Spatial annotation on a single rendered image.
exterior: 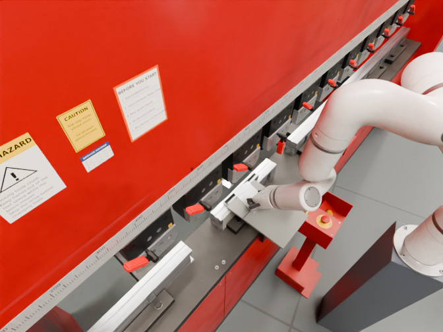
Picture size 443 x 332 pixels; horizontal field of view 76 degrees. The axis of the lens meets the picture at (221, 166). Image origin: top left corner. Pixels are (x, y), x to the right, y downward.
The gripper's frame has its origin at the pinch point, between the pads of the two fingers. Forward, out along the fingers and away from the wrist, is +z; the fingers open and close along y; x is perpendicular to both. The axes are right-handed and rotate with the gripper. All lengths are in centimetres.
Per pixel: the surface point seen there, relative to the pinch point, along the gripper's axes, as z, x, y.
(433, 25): 21, -23, -212
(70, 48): -60, -47, 43
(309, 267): 55, 76, -38
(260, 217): -1.9, 6.8, 3.7
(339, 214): 12, 36, -43
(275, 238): -8.0, 14.1, 5.2
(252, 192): 4.8, -1.5, -2.0
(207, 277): 6.5, 16.2, 30.9
